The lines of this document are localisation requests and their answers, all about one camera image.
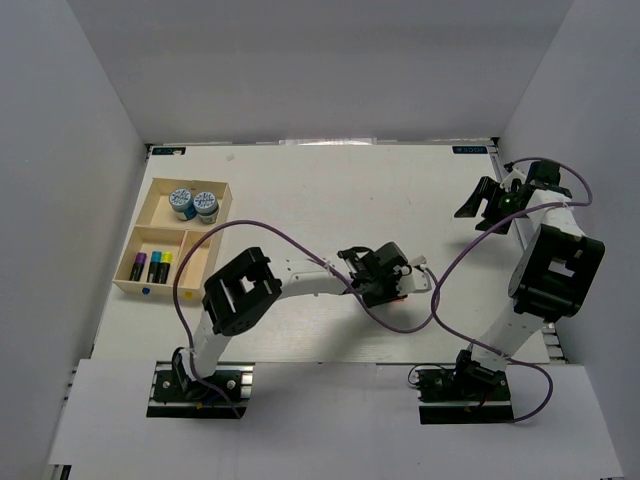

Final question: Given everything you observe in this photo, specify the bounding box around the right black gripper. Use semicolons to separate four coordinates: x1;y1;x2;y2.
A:
455;176;528;234

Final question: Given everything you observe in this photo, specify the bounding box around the yellow cap highlighter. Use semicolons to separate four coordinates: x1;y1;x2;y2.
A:
156;251;173;284

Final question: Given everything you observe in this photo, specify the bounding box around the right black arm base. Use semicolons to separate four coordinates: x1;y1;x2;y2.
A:
407;364;514;425

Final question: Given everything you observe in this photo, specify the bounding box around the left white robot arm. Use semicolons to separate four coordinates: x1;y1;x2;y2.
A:
172;242;413;399

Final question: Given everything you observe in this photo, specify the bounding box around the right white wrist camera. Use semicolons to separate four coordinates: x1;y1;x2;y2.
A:
501;162;527;193

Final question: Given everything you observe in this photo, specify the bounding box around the blue cap highlighter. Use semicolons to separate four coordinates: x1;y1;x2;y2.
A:
147;250;162;283

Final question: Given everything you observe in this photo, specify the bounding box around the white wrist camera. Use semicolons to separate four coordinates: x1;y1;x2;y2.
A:
398;259;433;296
501;162;527;193

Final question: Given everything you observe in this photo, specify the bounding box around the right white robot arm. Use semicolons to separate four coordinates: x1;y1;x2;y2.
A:
451;158;605;399

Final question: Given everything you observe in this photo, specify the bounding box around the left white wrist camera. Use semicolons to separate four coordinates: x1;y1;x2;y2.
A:
398;259;433;296

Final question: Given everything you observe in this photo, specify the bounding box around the purple cap highlighter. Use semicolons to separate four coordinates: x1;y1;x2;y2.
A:
129;252;147;281

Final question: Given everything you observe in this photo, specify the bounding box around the purple cable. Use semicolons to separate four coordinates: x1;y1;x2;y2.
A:
430;157;594;424
171;218;434;419

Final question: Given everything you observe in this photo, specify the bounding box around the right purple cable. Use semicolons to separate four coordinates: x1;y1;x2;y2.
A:
430;157;594;424

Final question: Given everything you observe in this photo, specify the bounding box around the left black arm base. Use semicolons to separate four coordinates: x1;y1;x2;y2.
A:
146;362;253;420

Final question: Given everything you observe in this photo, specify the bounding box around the blue slime jar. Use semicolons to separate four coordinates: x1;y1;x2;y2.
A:
193;191;219;224
168;188;197;221

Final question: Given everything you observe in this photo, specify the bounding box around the wooden compartment tray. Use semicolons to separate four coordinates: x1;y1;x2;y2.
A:
113;178;233;299

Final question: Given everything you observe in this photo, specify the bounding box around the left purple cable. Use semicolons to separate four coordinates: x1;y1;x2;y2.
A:
171;218;434;419

